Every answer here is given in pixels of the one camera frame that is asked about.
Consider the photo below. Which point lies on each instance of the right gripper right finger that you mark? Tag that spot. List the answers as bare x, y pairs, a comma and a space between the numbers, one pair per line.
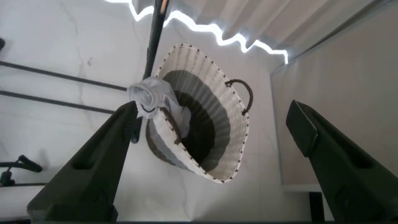
351, 174

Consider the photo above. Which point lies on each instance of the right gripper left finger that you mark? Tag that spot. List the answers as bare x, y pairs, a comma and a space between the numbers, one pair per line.
93, 183

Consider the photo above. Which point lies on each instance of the pale grey shorts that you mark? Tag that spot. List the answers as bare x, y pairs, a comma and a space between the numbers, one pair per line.
149, 93

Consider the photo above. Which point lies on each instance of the white laundry basket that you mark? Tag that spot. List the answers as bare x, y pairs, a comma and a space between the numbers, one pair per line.
224, 124

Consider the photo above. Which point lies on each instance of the black clothes rack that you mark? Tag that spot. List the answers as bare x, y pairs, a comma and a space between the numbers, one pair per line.
154, 40

